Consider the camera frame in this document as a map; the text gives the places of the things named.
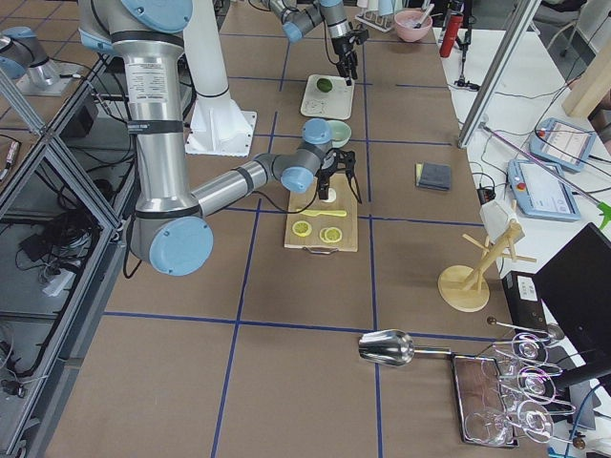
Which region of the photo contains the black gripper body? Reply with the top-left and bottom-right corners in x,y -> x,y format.
317,148 -> 357,191
332,26 -> 369,72

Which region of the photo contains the white steamed bun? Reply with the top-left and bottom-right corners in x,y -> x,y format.
324,188 -> 337,203

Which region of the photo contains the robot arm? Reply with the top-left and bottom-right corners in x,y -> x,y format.
78,1 -> 341,276
261,0 -> 369,86

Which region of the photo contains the green ceramic bowl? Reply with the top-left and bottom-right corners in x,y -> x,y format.
327,119 -> 352,148

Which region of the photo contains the pink bowl of ice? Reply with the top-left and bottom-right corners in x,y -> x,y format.
393,10 -> 432,43

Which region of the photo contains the green avocado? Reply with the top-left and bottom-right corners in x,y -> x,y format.
316,77 -> 333,94

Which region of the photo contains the yellow plastic knife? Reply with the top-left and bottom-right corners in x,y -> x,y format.
300,210 -> 348,218

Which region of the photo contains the cream bear tray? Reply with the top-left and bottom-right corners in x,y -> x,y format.
300,74 -> 355,120

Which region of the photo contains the wooden cutting board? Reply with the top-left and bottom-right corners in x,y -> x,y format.
284,174 -> 358,252

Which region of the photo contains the single lemon slice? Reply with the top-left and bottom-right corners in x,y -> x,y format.
291,220 -> 312,238

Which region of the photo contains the lemon slice pair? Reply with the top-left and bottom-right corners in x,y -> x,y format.
319,226 -> 343,243

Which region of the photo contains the cup rack with cups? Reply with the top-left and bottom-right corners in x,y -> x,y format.
355,0 -> 394,32

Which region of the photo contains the grey yellow folded cloth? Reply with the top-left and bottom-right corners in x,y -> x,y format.
415,162 -> 452,191

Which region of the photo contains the red bottle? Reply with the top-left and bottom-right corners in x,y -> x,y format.
439,0 -> 464,58

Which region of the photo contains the black tripod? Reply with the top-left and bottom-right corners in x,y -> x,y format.
454,1 -> 480,92

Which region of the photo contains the wooden mug tree stand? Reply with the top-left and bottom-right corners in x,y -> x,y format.
437,219 -> 537,313

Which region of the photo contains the silver metal scoop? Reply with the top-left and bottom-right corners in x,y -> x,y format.
358,329 -> 453,366

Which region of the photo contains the black monitor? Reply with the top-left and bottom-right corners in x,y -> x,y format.
534,223 -> 610,389

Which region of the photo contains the reacher grabber stick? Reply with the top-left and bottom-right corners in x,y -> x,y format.
478,122 -> 611,230

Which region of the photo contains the wine glass rack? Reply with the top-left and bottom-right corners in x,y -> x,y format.
466,323 -> 576,444

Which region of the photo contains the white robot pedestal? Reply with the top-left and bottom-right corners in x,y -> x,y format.
183,0 -> 257,156

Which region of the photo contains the aluminium frame post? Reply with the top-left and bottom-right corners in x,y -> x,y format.
457,0 -> 541,149

